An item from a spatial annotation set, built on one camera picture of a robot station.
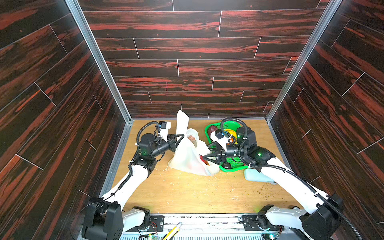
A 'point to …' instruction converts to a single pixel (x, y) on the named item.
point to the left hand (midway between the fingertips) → (184, 136)
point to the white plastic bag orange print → (187, 157)
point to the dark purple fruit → (227, 165)
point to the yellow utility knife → (172, 233)
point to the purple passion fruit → (212, 128)
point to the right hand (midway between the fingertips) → (205, 149)
